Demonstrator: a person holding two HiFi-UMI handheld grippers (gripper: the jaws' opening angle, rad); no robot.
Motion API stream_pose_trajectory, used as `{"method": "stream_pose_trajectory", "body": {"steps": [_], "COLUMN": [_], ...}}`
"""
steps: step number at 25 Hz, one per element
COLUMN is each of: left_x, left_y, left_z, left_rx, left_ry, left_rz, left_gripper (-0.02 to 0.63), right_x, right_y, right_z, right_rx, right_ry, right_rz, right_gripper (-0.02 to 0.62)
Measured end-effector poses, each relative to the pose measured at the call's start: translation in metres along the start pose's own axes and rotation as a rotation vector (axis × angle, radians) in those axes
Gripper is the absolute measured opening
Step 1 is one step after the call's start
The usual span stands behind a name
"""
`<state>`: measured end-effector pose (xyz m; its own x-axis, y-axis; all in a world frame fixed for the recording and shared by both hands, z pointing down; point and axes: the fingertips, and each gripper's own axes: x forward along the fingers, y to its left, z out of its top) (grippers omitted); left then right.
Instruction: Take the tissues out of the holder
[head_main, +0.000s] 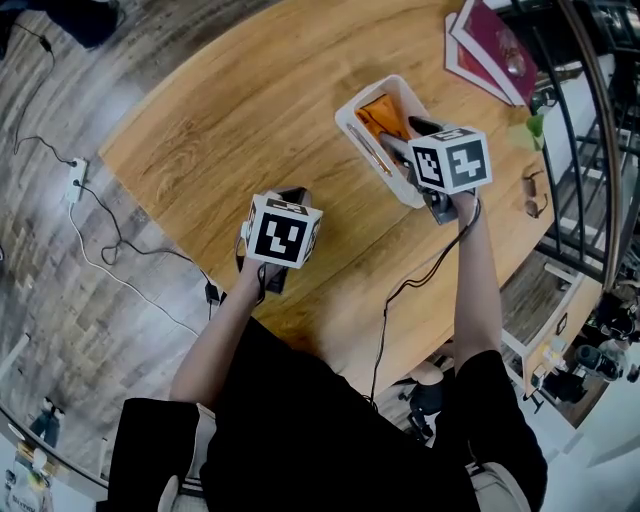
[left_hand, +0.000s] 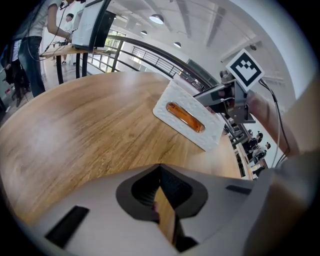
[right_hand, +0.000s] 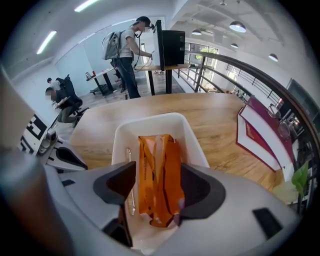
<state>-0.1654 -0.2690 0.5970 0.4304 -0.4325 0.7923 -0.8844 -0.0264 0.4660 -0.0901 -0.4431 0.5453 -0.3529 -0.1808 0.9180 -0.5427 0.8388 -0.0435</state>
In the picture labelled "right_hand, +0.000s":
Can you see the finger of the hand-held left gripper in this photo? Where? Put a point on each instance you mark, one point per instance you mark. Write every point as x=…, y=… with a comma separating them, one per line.
x=68, y=160

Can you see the white desk with black legs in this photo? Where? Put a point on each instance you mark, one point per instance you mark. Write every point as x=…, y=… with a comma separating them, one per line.
x=102, y=75

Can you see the green plant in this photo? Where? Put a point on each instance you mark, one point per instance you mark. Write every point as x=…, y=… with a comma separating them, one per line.
x=298, y=180

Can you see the black monitor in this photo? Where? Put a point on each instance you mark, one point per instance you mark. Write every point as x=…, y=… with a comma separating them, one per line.
x=172, y=47

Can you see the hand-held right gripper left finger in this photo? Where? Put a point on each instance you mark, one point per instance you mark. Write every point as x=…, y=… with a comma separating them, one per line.
x=112, y=185

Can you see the black office chair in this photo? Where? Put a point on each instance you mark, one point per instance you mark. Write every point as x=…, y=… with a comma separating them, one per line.
x=71, y=92

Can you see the large black pendant lamp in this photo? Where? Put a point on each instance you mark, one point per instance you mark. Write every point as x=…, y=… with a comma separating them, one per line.
x=237, y=27

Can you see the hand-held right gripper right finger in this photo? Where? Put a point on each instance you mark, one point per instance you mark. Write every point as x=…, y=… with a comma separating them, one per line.
x=202, y=192

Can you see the orange packet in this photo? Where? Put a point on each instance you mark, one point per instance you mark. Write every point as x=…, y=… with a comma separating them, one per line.
x=160, y=180

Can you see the maroon and white book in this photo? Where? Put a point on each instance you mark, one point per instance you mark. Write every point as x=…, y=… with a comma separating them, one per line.
x=262, y=135

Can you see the wooden desk with black legs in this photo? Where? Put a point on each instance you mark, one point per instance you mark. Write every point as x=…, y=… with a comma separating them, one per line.
x=162, y=68

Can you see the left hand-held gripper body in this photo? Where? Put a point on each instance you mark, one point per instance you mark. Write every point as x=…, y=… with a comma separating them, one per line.
x=37, y=140

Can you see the wooden table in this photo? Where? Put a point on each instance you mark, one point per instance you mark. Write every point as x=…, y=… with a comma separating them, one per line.
x=200, y=75

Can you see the white plastic tray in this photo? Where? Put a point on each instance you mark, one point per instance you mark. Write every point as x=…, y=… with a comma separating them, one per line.
x=155, y=125

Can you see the ceiling tube light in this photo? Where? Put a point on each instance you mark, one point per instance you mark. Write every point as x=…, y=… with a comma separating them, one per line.
x=86, y=5
x=47, y=42

